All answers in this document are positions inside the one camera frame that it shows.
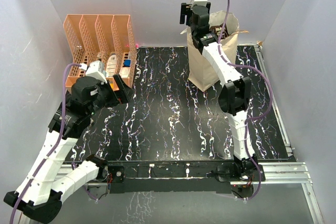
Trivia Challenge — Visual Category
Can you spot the brown paper bag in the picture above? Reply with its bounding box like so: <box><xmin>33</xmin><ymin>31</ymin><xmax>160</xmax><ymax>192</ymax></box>
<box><xmin>181</xmin><ymin>10</ymin><xmax>247</xmax><ymax>92</ymax></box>

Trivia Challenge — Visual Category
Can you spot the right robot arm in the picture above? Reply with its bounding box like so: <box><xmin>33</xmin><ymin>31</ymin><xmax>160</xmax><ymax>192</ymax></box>
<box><xmin>180</xmin><ymin>2</ymin><xmax>260</xmax><ymax>185</ymax></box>

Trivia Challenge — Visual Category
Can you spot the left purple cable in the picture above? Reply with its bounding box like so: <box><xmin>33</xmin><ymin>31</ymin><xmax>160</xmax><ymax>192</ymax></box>
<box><xmin>9</xmin><ymin>62</ymin><xmax>87</xmax><ymax>224</ymax></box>

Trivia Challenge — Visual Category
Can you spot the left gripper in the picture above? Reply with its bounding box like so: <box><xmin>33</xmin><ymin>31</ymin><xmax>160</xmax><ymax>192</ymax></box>
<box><xmin>87</xmin><ymin>74</ymin><xmax>134</xmax><ymax>116</ymax></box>

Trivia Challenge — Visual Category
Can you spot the white box red label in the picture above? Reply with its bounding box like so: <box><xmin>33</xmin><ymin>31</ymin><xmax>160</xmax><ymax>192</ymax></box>
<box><xmin>119</xmin><ymin>67</ymin><xmax>131</xmax><ymax>78</ymax></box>

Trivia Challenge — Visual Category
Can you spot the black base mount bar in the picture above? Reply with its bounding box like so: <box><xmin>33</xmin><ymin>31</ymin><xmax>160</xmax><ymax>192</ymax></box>
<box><xmin>108</xmin><ymin>160</ymin><xmax>266</xmax><ymax>196</ymax></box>

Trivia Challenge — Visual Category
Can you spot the white bottle with label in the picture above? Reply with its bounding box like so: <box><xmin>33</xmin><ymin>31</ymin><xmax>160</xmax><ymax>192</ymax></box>
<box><xmin>106</xmin><ymin>53</ymin><xmax>118</xmax><ymax>77</ymax></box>

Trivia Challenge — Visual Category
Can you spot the blue stamp block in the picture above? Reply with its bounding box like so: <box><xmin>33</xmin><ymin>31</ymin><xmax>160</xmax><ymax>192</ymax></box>
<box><xmin>123</xmin><ymin>59</ymin><xmax>131</xmax><ymax>67</ymax></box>

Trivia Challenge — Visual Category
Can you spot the aluminium frame rail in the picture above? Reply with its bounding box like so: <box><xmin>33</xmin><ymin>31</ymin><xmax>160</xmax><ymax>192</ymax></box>
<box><xmin>20</xmin><ymin>42</ymin><xmax>325</xmax><ymax>224</ymax></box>

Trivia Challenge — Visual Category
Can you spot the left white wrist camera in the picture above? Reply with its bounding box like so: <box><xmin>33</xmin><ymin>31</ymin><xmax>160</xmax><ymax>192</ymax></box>
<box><xmin>79</xmin><ymin>60</ymin><xmax>108</xmax><ymax>83</ymax></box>

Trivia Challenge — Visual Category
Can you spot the orange plastic file organizer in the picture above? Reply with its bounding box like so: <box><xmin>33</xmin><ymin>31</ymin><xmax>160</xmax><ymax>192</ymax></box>
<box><xmin>64</xmin><ymin>14</ymin><xmax>137</xmax><ymax>90</ymax></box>

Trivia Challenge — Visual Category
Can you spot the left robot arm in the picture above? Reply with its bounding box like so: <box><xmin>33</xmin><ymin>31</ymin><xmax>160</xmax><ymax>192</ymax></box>
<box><xmin>4</xmin><ymin>74</ymin><xmax>132</xmax><ymax>223</ymax></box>

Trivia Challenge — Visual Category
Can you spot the brown Kettle chips bag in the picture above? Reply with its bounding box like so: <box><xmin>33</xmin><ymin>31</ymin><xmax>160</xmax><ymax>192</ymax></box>
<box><xmin>210</xmin><ymin>25</ymin><xmax>229</xmax><ymax>39</ymax></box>

